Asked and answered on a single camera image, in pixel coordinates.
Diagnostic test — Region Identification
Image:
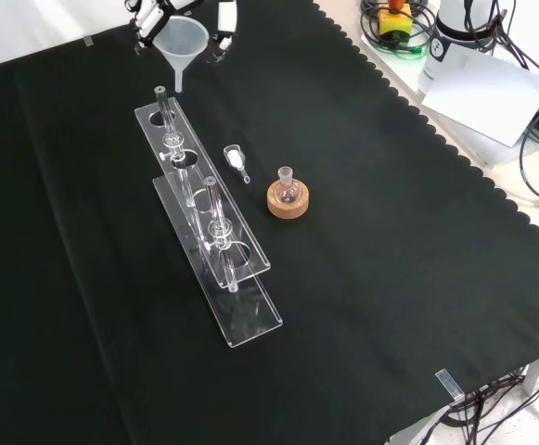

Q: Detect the black cable bundle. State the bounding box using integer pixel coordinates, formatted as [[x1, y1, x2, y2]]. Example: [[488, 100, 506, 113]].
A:
[[424, 365, 539, 445]]

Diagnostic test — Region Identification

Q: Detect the cork ring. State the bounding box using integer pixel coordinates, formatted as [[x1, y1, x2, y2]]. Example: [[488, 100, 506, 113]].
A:
[[265, 179, 310, 221]]

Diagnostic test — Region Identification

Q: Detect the black bench cloth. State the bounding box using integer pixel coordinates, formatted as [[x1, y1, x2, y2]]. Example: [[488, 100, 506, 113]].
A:
[[0, 0, 539, 445]]

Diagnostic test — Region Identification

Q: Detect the small glass round-bottom flask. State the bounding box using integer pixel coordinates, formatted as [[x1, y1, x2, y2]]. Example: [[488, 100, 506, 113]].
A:
[[276, 166, 302, 206]]

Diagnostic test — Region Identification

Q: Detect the yellow stop button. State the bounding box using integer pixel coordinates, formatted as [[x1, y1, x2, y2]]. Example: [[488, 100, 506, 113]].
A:
[[378, 0, 414, 41]]

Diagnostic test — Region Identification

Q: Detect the clear acrylic funnel stand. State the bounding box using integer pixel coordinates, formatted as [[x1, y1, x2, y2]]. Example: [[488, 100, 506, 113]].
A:
[[134, 85, 284, 350]]

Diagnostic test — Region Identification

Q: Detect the translucent plastic funnel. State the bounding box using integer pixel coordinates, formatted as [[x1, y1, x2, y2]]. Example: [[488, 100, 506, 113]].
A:
[[152, 15, 211, 95]]

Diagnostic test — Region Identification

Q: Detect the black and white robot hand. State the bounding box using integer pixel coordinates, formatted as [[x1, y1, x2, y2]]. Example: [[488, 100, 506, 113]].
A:
[[123, 0, 239, 65]]

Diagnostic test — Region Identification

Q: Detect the pale board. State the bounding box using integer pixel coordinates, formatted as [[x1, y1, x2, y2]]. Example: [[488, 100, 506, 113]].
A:
[[420, 44, 539, 149]]

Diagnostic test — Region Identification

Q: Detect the clear weighing funnel with powder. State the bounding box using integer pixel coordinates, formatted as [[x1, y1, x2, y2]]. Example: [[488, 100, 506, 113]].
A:
[[223, 144, 252, 184]]

